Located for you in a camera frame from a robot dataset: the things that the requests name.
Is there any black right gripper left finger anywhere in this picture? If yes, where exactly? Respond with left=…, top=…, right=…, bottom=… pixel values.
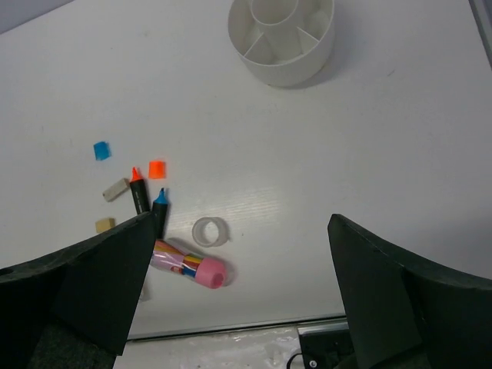
left=1, top=212, right=156, bottom=368

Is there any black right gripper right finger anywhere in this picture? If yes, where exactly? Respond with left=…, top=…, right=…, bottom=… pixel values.
left=327, top=214, right=491, bottom=368

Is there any black blue highlighter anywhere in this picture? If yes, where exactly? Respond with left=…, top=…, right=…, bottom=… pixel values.
left=151, top=188, right=169, bottom=239

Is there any black orange highlighter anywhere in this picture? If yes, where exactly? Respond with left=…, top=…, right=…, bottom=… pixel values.
left=129, top=167, right=151, bottom=214

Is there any pink capped marker tube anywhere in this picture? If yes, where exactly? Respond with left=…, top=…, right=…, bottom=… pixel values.
left=151, top=240, right=228, bottom=289

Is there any blue highlighter cap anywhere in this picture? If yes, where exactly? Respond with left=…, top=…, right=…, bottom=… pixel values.
left=93, top=141, right=111, bottom=161

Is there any orange highlighter cap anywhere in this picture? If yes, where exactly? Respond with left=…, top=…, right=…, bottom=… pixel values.
left=148, top=160, right=166, bottom=180

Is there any small tan eraser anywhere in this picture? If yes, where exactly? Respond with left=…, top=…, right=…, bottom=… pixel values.
left=95, top=218, right=115, bottom=234

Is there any grey rectangular eraser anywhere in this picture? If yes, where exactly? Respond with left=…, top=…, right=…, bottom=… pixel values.
left=102, top=178, right=130, bottom=202

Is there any clear tape roll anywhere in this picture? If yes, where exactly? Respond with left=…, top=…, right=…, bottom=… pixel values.
left=191, top=217, right=229, bottom=248

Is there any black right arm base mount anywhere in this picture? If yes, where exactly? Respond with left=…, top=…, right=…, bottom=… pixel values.
left=285, top=322, right=357, bottom=368

